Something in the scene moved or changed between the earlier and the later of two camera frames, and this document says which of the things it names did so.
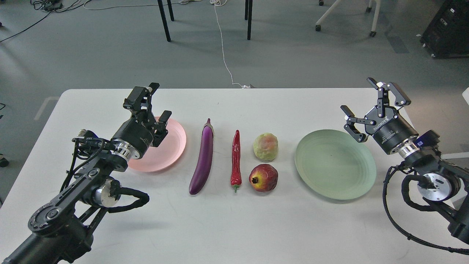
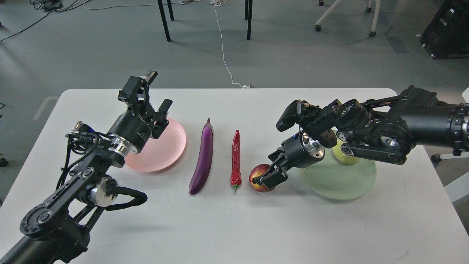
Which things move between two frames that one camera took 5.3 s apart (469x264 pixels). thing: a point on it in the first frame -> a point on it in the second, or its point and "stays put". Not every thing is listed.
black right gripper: (390, 132) -> (301, 150)
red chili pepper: (236, 176) stays put
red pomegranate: (263, 178) stays put
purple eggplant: (203, 168) stays put
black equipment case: (447, 36) stays put
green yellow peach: (265, 146) -> (342, 156)
